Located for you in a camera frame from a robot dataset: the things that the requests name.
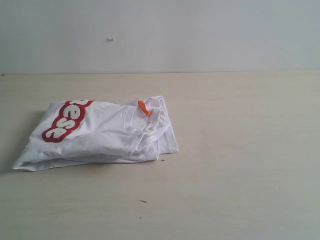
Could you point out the orange neck size label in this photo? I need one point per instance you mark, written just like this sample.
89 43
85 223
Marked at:
141 104

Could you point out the white t-shirt red lettering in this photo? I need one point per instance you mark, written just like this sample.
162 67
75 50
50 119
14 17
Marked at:
79 132

